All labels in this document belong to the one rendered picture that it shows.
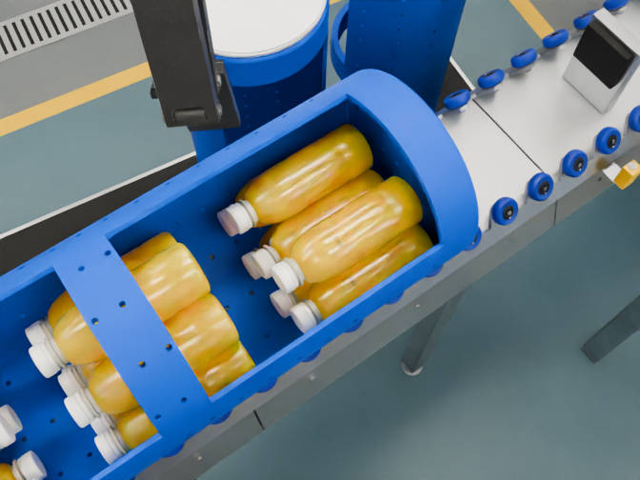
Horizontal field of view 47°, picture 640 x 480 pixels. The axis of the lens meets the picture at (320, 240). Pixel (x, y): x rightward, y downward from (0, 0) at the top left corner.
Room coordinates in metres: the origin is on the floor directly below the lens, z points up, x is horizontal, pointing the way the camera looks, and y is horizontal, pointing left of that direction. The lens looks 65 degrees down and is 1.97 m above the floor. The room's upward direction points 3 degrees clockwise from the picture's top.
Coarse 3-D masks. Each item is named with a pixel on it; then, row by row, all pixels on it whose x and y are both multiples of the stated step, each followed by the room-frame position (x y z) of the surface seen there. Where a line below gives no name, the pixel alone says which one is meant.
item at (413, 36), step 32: (352, 0) 1.08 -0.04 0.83; (384, 0) 1.04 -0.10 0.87; (416, 0) 1.03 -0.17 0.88; (448, 0) 1.06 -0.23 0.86; (352, 32) 1.07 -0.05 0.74; (384, 32) 1.04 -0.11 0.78; (416, 32) 1.04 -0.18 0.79; (448, 32) 1.08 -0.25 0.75; (352, 64) 1.07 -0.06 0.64; (384, 64) 1.04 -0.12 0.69; (416, 64) 1.04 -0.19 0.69; (448, 64) 1.13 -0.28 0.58
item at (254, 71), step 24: (288, 48) 0.79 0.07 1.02; (312, 48) 0.82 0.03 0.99; (240, 72) 0.76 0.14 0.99; (264, 72) 0.76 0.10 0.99; (288, 72) 0.78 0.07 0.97; (312, 72) 0.97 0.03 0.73; (240, 96) 1.02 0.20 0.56; (264, 96) 1.03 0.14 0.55; (288, 96) 1.02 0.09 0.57; (312, 96) 0.97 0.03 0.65; (240, 120) 1.02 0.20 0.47; (264, 120) 1.03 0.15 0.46; (216, 144) 0.77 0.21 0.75
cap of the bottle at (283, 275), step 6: (276, 264) 0.36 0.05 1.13; (282, 264) 0.36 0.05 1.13; (270, 270) 0.36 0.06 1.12; (276, 270) 0.35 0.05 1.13; (282, 270) 0.35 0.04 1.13; (288, 270) 0.35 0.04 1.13; (276, 276) 0.35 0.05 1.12; (282, 276) 0.34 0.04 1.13; (288, 276) 0.35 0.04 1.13; (294, 276) 0.35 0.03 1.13; (276, 282) 0.35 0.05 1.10; (282, 282) 0.34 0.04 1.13; (288, 282) 0.34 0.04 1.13; (294, 282) 0.34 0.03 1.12; (282, 288) 0.34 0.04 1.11; (288, 288) 0.33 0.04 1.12; (294, 288) 0.34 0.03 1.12
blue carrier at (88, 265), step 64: (320, 128) 0.61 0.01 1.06; (384, 128) 0.50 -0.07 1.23; (192, 192) 0.48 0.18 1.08; (448, 192) 0.44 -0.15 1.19; (64, 256) 0.32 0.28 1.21; (448, 256) 0.40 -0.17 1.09; (0, 320) 0.30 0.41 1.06; (128, 320) 0.25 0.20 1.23; (256, 320) 0.35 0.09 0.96; (0, 384) 0.23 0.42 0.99; (128, 384) 0.19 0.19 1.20; (192, 384) 0.20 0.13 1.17; (256, 384) 0.22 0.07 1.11; (64, 448) 0.16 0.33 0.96
